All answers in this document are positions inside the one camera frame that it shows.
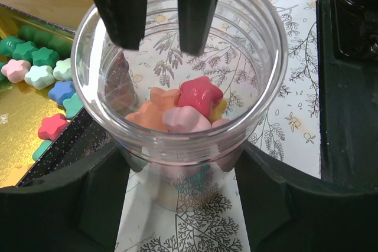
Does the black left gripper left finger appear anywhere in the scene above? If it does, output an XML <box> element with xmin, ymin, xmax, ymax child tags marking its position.
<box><xmin>1</xmin><ymin>144</ymin><xmax>129</xmax><ymax>251</ymax></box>

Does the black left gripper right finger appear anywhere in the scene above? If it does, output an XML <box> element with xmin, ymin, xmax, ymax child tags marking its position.
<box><xmin>235</xmin><ymin>142</ymin><xmax>377</xmax><ymax>251</ymax></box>

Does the dark tin of star candies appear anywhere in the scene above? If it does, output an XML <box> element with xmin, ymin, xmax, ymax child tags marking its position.
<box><xmin>0</xmin><ymin>2</ymin><xmax>113</xmax><ymax>188</ymax></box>

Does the clear drinking glass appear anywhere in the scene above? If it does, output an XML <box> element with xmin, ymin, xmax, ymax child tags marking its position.
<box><xmin>71</xmin><ymin>0</ymin><xmax>288</xmax><ymax>211</ymax></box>

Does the floral table mat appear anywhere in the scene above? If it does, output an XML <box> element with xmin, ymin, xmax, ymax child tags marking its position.
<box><xmin>115</xmin><ymin>0</ymin><xmax>322</xmax><ymax>252</ymax></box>

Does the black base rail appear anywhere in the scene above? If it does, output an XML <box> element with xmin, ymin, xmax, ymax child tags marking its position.
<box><xmin>317</xmin><ymin>0</ymin><xmax>377</xmax><ymax>191</ymax></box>

